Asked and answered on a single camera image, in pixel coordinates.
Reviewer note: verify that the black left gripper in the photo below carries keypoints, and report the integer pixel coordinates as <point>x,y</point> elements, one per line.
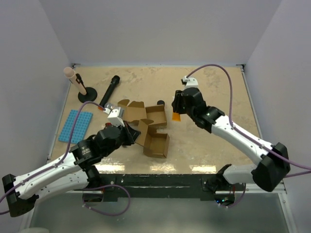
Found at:
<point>131,134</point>

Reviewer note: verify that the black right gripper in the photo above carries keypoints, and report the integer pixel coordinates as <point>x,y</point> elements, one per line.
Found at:
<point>178,99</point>

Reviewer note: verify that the orange tube white cap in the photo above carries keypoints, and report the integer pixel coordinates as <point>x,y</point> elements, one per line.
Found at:
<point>176,116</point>

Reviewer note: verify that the small black round cap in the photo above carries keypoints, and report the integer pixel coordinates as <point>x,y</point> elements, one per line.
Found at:
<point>160,102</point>

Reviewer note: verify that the taped cardboard box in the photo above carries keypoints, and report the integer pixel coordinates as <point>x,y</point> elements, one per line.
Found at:
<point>134,111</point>

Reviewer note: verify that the small cardboard box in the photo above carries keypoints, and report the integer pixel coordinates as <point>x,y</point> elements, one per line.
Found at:
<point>154,144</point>

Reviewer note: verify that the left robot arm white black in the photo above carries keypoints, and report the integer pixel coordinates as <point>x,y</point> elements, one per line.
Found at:
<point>71,171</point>

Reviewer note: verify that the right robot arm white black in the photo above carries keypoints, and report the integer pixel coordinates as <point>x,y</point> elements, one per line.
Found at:
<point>269,162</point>

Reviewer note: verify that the silver glitter microphone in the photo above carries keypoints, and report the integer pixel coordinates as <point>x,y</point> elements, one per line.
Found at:
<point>109,106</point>

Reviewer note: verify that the black microphone orange end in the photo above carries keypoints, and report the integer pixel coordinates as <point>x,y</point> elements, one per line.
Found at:
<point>113,84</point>

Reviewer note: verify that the beige microphone on stand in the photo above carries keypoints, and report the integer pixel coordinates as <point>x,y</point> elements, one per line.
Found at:
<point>72,76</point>

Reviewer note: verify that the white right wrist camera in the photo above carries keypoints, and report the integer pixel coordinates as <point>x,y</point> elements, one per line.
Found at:
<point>189,82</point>

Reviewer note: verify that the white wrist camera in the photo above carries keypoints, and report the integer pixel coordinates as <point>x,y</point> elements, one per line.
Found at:
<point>189,82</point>
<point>115,116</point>

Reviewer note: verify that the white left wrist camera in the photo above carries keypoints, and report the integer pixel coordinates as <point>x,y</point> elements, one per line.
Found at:
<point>115,116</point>

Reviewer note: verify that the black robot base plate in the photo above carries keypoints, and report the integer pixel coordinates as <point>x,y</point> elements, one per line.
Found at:
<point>173,186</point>

